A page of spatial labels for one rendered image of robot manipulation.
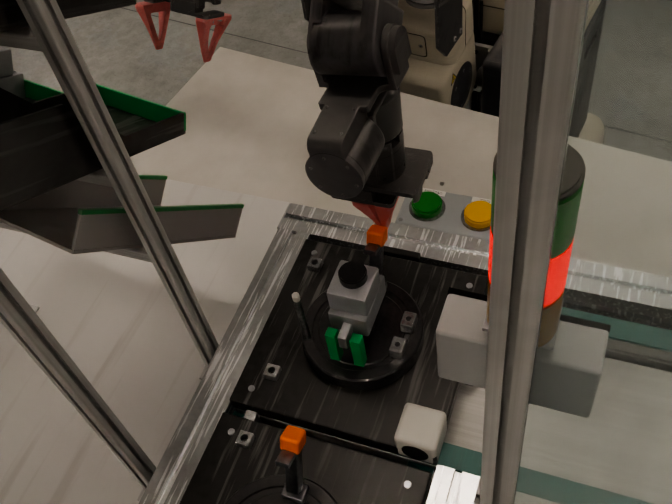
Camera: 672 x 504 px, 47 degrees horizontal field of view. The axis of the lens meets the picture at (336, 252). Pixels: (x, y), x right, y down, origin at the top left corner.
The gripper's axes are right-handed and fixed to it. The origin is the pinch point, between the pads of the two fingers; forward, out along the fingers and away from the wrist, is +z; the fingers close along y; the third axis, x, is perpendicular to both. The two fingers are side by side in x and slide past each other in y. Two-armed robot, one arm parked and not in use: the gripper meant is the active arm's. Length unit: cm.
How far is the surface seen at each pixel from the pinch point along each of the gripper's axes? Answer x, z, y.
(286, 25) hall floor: 169, 104, -100
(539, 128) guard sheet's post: -27, -43, 19
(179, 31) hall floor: 159, 104, -141
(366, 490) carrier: -27.7, 8.8, 5.7
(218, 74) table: 42, 19, -47
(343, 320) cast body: -13.5, 0.9, -0.6
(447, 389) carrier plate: -14.5, 8.7, 10.8
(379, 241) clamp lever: -3.6, -0.9, 0.5
